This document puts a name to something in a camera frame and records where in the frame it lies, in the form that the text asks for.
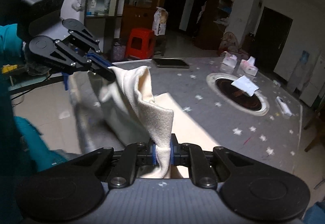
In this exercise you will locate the pink tissue box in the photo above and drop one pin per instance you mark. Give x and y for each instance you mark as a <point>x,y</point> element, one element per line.
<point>248,66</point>

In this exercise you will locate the small clear container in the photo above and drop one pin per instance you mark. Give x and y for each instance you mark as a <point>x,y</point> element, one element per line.
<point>276,83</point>

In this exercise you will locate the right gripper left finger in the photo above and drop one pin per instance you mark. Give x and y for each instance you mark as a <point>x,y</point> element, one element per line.
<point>125,164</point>

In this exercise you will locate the cream sweatshirt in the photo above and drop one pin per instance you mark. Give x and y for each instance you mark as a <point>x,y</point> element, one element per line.
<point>136,115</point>

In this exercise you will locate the round hotpot stove inset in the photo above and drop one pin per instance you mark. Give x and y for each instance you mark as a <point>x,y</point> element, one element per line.
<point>221,84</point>

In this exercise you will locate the teal sleeve forearm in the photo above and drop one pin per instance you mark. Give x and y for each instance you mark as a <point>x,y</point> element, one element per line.
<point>23,152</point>

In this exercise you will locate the white paper bag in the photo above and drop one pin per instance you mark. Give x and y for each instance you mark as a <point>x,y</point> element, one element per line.
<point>159,22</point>

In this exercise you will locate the black smartphone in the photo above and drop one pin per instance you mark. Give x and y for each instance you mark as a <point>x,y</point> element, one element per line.
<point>170,63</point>

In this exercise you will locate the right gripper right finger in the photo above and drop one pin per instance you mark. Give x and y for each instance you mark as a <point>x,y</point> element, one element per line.
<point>194,159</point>

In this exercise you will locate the white tissue sheet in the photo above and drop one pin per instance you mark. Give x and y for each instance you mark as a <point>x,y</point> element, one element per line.
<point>246,85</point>

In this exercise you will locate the pink electric fan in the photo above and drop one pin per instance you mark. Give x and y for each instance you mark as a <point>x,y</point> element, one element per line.
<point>229,42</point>

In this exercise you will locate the dark wooden door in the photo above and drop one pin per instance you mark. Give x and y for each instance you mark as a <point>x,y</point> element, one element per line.
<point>270,38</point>

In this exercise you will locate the white refrigerator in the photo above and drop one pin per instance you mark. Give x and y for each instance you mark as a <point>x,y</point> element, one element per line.
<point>314,86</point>

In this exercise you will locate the white remote control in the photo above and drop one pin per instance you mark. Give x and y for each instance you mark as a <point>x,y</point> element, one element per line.
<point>283,107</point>

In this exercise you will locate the water dispenser with blue bottle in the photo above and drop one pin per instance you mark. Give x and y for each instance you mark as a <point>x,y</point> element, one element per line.
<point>298,72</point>

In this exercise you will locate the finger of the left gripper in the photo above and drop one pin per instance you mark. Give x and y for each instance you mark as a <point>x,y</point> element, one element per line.
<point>95,57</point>
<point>102,70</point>

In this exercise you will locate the red plastic stool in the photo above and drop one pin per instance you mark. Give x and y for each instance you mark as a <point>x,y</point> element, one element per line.
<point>141,43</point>

